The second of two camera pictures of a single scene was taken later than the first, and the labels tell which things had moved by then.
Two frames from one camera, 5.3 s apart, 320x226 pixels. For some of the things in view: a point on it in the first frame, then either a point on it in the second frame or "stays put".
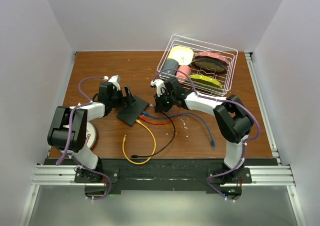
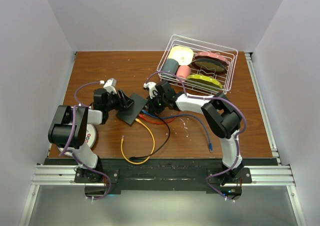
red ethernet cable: x=143 y=118 stays put
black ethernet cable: x=134 y=156 → x=167 y=140
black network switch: x=130 y=114 stays put
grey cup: x=170 y=63 stays put
